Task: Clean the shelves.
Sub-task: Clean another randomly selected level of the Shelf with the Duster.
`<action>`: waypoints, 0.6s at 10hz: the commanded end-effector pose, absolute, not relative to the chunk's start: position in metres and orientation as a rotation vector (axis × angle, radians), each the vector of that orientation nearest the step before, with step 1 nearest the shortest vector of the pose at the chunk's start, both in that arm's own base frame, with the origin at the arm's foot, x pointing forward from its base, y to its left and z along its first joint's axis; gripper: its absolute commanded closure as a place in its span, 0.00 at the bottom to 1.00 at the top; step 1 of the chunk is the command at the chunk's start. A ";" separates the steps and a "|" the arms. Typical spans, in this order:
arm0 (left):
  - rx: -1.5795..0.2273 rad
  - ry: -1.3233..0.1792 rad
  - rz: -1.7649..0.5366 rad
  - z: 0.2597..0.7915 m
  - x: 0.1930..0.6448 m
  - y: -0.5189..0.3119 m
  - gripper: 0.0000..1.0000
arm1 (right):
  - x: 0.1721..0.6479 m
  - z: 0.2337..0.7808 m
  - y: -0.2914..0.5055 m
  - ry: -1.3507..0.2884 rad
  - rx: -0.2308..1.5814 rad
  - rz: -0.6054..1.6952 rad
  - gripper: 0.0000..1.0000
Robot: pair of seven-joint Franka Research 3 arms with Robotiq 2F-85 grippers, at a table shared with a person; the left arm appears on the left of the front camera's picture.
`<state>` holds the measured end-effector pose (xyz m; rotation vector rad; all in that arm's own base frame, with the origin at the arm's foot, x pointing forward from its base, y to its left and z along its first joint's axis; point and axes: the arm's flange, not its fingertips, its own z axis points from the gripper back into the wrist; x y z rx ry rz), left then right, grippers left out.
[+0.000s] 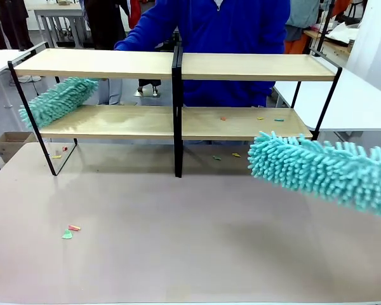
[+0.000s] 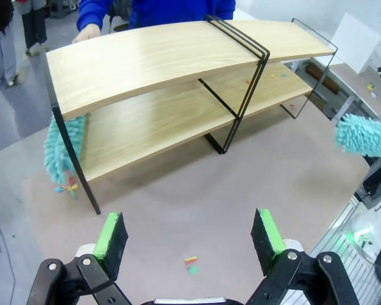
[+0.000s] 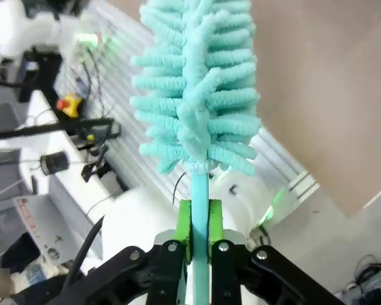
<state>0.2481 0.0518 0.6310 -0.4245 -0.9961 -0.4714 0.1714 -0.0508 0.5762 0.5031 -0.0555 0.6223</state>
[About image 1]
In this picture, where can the black stand pole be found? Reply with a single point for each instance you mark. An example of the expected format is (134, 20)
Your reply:
(325, 28)

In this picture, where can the bystander grey sweater orange trousers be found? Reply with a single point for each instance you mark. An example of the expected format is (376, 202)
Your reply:
(304, 19)

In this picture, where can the wooden shelf unit black frame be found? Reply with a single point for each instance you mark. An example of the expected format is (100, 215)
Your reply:
(98, 65)
(257, 68)

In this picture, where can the green paper scrap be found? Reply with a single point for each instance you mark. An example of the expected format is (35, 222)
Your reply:
(216, 157)
(67, 235)

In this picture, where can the person in blue jacket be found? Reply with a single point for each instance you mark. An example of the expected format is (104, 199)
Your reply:
(216, 28)

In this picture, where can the grey metal desk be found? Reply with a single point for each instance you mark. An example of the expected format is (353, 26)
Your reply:
(60, 12)

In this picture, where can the white side table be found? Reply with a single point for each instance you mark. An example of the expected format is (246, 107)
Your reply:
(352, 105)
(0, 62)

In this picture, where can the white paper sheets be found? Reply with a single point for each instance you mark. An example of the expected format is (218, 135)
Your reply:
(343, 31)

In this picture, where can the bystander in black clothes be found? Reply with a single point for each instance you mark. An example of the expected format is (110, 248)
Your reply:
(14, 22)

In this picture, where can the white pillar panel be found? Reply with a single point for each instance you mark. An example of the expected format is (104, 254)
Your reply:
(374, 38)

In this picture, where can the pink paper scrap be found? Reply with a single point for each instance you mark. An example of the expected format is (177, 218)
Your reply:
(74, 227)

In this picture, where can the wooden workbench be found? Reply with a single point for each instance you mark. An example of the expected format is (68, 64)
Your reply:
(330, 44)

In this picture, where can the cardboard box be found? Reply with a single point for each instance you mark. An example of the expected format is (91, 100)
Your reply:
(14, 144)

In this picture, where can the bystander dark top grey trousers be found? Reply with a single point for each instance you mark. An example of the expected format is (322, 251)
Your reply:
(104, 22)

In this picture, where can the teal chenille duster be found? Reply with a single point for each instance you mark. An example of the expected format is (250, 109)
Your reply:
(320, 168)
(60, 100)

